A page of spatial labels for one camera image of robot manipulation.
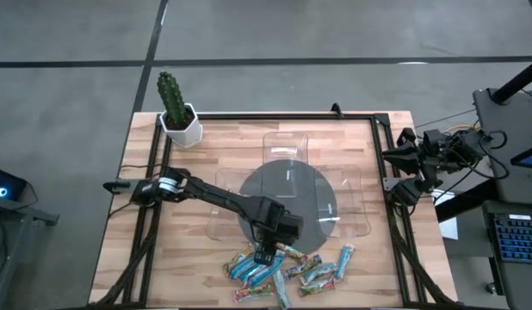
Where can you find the black caster wheel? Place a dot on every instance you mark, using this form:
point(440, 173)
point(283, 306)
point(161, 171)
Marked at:
point(491, 287)

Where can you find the white-backed green-edged granola bar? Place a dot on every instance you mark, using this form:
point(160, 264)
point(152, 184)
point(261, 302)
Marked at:
point(282, 288)

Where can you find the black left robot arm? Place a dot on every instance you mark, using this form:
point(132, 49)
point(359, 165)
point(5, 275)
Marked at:
point(214, 194)

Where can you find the red green granola bar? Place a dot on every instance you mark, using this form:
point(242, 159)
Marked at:
point(253, 293)
point(294, 254)
point(316, 287)

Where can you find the backlit keyboard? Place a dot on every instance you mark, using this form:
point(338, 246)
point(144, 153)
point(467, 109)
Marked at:
point(520, 239)

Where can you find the black computer with blue light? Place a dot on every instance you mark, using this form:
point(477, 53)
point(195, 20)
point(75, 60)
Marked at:
point(8, 185)

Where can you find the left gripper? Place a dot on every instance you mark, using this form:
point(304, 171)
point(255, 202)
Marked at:
point(279, 224)

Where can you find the green cactus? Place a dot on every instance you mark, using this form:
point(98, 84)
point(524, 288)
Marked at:
point(170, 97)

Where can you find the round grey woven mat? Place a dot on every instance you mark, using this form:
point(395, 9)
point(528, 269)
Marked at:
point(307, 241)

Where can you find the computer monitor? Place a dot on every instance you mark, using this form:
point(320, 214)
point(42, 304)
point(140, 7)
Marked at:
point(530, 160)

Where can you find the black desk pole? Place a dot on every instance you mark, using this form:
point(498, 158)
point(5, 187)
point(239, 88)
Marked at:
point(517, 82)

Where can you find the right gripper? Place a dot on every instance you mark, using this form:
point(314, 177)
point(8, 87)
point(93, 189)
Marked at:
point(428, 165)

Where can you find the white paper sheet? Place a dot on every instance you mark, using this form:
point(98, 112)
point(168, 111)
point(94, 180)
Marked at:
point(450, 226)

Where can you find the black gantry post with brace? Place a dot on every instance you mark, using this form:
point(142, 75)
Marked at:
point(119, 280)
point(414, 267)

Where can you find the green orange granola bar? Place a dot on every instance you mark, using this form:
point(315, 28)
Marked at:
point(238, 259)

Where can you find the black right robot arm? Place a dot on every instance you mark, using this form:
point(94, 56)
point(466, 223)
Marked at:
point(459, 150)

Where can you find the light blue granola bar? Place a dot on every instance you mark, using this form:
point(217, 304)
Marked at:
point(344, 262)

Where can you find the black workstation desk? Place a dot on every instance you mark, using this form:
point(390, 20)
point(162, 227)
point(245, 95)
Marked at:
point(507, 116)

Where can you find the small black clamp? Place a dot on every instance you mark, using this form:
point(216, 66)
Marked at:
point(336, 109)

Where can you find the blue green granola bar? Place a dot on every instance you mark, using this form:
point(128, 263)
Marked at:
point(317, 273)

